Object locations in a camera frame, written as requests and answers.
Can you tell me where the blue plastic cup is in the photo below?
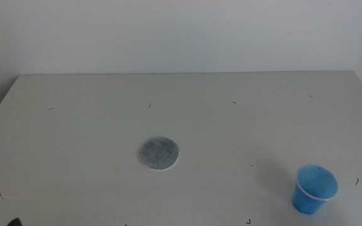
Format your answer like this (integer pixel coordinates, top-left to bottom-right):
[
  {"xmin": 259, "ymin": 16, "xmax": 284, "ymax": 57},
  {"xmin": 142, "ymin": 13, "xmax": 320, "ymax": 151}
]
[{"xmin": 292, "ymin": 164, "xmax": 339, "ymax": 215}]

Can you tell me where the grey round cup mat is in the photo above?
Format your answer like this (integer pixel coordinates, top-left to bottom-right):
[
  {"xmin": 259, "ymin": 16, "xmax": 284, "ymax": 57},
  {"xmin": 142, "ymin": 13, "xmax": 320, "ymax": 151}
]
[{"xmin": 138, "ymin": 136, "xmax": 180, "ymax": 171}]

